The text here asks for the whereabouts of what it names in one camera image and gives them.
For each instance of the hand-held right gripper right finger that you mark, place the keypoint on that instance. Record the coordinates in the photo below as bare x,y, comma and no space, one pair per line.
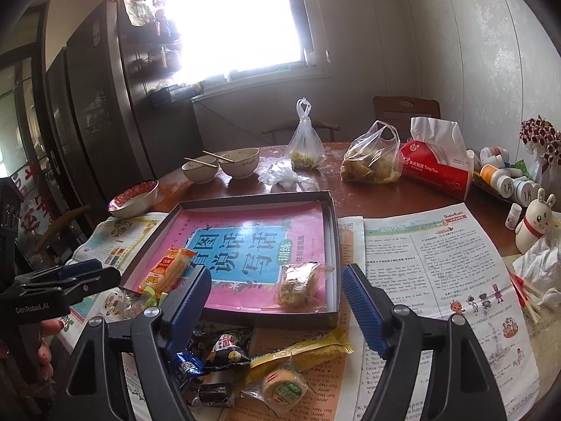
361,302

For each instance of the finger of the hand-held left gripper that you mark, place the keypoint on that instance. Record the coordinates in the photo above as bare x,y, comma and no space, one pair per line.
96,281
79,267

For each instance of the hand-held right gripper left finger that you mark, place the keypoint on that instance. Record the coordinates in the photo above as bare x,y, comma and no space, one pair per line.
188,305

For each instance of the orange snack packet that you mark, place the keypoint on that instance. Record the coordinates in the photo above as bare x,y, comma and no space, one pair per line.
166,269

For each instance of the blue snack packet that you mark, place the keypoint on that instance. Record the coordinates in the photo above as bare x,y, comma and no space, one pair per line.
188,362

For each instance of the dark cardboard box tray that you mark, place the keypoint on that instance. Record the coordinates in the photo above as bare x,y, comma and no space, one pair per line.
332,245

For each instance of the yellow snack packet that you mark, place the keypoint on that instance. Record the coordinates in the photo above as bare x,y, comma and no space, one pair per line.
307,346

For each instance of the dark brown snack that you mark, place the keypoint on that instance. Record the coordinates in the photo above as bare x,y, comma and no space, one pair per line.
212,394

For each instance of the round green label pastry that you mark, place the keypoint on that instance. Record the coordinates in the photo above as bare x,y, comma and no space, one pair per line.
280,388

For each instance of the person's left hand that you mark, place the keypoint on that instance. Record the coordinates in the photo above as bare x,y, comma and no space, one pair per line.
49,331

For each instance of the green wrapped candy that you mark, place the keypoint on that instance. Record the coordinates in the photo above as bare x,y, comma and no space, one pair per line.
149,303

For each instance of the colourful children's newspaper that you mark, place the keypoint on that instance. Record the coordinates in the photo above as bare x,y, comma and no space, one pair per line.
114,245

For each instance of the black snack packet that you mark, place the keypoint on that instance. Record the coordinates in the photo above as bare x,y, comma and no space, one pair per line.
230,348

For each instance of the clear wrapped crumbly cake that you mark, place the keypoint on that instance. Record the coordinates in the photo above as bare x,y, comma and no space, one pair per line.
298,287

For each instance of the red patterned bowl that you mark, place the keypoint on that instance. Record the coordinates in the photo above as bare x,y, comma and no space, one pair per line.
131,206

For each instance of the white English newspaper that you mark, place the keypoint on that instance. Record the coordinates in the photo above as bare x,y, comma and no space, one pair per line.
438,272

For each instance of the pink book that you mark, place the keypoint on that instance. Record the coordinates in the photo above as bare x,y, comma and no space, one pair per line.
223,223

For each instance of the small white bowl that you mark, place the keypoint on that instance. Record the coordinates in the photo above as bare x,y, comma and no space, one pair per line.
199,176

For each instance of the plastic bag with fried food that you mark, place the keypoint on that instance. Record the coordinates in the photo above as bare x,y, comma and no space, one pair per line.
372,162

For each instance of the wooden chopstick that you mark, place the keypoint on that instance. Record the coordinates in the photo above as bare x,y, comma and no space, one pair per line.
215,156
200,162

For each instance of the large white printed bowl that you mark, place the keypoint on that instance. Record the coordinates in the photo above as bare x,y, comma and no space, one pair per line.
239,169

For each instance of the red tissue pack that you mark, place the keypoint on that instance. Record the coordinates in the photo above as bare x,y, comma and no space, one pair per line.
434,171

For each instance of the crumpled clear plastic bag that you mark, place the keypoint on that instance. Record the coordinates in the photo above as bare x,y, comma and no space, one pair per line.
280,175

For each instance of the glass door with red lettering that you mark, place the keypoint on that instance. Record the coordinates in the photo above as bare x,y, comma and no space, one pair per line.
26,118

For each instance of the bundle of wooden sticks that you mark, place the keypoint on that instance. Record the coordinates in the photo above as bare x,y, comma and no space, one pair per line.
530,302

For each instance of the plastic bag with green food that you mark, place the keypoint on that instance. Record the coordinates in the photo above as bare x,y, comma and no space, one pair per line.
304,140

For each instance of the dark refrigerator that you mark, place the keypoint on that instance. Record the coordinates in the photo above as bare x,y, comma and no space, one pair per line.
101,96

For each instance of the small white bottle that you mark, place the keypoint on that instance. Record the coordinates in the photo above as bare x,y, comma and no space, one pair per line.
513,219

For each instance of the white crumpled plastic bag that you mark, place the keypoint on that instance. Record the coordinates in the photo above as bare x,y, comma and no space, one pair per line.
539,263

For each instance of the cluster of medicine bottles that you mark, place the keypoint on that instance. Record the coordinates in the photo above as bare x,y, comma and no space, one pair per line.
497,175

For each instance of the rabbit figurine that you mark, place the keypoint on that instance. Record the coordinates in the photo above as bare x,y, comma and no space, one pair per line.
537,223

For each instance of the wooden chair with cutout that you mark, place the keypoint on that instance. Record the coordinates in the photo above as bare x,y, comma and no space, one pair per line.
394,109

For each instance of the red white flower bouquet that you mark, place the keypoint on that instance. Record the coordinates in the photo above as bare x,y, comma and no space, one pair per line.
539,136

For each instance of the window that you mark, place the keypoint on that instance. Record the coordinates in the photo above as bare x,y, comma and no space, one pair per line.
245,17

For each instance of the wooden chair with curved rail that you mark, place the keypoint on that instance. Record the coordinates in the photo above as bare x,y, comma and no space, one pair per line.
274,131

